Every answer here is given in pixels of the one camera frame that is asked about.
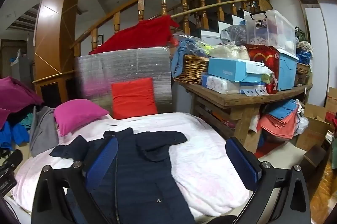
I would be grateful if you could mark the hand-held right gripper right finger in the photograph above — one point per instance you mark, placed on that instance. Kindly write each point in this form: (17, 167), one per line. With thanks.
(242, 161)

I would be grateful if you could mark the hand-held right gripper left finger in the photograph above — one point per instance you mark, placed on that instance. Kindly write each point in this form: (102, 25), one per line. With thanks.
(102, 161)

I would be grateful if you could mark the navy blue jacket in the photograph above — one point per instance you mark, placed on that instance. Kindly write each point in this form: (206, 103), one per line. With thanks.
(137, 174)

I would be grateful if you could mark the beige leather sofa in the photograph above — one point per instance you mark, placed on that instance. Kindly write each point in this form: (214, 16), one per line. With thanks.
(22, 151)

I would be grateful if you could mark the white pink fluffy blanket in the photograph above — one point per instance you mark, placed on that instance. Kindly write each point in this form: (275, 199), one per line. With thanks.
(205, 168)

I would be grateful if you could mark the bright blue garment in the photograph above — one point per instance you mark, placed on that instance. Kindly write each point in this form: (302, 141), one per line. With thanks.
(10, 134)

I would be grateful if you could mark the stack of salmon cloths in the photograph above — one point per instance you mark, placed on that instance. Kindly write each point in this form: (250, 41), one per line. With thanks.
(276, 124)

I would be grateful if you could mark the magenta pillow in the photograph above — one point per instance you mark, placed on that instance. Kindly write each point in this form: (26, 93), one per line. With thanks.
(76, 113)

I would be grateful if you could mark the grey jacket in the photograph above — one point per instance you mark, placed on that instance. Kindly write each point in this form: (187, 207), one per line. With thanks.
(43, 132)

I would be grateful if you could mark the teal garment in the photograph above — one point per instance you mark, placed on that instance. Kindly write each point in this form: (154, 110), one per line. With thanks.
(26, 121)

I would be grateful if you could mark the black garment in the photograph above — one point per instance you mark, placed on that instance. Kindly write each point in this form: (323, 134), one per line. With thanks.
(18, 113)

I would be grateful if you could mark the wooden table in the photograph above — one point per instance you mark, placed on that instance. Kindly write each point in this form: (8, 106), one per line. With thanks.
(237, 99)

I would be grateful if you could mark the folded blue cloths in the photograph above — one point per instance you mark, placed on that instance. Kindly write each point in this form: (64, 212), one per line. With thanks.
(283, 108)

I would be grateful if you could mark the red orange cushion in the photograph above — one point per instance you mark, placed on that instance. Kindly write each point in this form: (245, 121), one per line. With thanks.
(131, 97)

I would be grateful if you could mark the white plastic bag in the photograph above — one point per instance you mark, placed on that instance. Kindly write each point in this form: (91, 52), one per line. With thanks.
(302, 125)

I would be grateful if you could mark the small blue white boxes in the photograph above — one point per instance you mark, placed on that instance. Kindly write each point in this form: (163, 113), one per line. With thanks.
(254, 90)

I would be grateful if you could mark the open cardboard box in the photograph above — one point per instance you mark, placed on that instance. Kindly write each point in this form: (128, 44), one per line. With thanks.
(313, 129)

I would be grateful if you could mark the magenta garment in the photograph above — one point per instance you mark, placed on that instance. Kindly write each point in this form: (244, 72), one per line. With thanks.
(15, 95)

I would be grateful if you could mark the white tissue pack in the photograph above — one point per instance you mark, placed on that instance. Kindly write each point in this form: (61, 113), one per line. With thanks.
(218, 84)

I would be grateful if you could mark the light blue cardboard box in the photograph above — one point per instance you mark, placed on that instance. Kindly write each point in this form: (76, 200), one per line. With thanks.
(226, 69)

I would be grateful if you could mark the wooden cabinet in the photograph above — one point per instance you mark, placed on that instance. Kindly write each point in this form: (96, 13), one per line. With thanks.
(52, 79)

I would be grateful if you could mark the blue storage bin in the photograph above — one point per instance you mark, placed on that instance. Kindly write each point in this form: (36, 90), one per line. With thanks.
(285, 71)

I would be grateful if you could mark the silver foil mat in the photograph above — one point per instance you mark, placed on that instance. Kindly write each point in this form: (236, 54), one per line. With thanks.
(131, 63)

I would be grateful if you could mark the large wicker basket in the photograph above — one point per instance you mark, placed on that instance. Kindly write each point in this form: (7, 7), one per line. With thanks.
(192, 69)

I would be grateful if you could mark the grey cabinet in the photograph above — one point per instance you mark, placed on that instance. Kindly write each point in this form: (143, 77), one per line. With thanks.
(22, 69)

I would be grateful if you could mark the tall cardboard box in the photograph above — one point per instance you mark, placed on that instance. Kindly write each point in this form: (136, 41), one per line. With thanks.
(331, 103)

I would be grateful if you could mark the red gift box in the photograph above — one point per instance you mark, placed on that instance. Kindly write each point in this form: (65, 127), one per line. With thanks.
(263, 55)

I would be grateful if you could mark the beige filled plastic bag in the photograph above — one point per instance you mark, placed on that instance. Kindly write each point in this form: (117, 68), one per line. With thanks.
(229, 51)

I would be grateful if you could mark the small wicker basket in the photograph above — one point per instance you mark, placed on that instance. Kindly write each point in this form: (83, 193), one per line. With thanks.
(302, 68)

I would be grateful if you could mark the neon yellow cloth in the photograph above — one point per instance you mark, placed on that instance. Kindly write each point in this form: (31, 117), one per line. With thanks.
(204, 49)

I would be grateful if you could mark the dark blue cloth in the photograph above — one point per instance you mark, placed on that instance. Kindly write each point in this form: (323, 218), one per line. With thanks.
(304, 55)

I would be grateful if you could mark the light blue cloth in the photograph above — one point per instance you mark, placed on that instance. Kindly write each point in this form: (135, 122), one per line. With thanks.
(179, 55)

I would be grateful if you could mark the dark filled plastic bag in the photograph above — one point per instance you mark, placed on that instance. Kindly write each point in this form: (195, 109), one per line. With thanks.
(235, 33)

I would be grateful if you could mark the white box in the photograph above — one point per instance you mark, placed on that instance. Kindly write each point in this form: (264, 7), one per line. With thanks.
(210, 35)

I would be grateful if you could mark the red cloth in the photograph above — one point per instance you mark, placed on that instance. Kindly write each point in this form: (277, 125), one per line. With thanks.
(137, 34)

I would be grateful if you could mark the clear plastic storage box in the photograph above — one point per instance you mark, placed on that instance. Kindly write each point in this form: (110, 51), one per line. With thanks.
(276, 26)

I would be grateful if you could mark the green plant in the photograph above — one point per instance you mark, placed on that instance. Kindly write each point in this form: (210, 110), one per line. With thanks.
(300, 34)

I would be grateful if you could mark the curved wooden column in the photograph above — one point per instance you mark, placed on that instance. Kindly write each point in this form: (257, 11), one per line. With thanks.
(52, 29)

